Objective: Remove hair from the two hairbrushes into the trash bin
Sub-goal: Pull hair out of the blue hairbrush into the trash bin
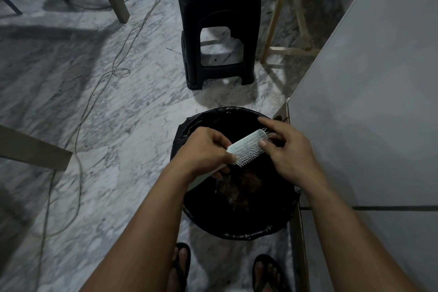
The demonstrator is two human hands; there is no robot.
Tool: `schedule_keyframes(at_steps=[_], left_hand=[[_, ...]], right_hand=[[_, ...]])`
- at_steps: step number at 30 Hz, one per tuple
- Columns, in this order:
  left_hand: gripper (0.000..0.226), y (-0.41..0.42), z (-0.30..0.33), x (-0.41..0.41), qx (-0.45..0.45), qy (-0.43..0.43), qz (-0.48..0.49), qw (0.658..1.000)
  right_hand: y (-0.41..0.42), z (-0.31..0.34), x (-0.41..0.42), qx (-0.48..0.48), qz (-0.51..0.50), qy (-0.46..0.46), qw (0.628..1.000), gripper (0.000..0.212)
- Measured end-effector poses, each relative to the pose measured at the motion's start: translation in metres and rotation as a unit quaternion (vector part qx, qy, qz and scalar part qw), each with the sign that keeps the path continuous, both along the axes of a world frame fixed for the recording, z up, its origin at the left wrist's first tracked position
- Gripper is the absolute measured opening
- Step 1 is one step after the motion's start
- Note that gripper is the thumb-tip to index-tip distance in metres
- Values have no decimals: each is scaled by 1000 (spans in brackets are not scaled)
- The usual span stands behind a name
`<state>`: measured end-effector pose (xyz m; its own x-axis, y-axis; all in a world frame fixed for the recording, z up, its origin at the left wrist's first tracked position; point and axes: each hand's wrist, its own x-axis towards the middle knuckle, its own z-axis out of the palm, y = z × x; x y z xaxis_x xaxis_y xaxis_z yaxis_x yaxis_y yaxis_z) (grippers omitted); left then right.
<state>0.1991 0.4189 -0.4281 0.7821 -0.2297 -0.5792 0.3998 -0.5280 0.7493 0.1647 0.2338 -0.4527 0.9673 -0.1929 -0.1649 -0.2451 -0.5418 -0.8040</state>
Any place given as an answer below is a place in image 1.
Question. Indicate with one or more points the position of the person's left hand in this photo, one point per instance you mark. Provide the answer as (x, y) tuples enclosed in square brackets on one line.
[(200, 155)]

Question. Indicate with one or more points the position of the person's right hand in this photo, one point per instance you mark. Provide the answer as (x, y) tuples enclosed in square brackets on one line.
[(291, 158)]

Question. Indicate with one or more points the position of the light blue hairbrush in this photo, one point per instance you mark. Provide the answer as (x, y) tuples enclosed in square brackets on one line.
[(246, 144)]

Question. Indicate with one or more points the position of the dark brown hair clump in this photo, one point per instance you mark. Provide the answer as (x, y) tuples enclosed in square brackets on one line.
[(239, 189)]

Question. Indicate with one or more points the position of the black bagged trash bin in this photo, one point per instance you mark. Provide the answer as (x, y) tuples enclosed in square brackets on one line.
[(267, 213)]

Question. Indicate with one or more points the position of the person's left forearm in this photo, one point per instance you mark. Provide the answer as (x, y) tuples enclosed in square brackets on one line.
[(143, 237)]

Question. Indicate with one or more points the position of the person's right forearm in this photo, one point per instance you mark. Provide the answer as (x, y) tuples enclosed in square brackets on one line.
[(352, 247)]

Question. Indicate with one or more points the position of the person's left leg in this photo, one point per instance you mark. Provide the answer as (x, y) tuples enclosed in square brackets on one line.
[(179, 274)]

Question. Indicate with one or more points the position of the person's leg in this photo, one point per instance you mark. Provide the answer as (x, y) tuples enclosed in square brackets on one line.
[(273, 283), (179, 274)]

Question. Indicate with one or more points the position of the person's right leg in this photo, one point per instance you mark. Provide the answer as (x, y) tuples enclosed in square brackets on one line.
[(273, 283)]

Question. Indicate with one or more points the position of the white folding table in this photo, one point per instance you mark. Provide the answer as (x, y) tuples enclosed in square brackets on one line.
[(376, 96)]

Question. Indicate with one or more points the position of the light wooden table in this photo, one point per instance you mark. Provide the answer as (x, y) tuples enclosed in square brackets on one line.
[(294, 50)]

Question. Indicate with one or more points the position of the black flip-flop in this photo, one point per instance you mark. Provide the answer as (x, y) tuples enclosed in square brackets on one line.
[(261, 279), (181, 264)]

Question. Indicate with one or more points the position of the black plastic stool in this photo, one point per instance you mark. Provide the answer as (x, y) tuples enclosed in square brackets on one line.
[(195, 4)]

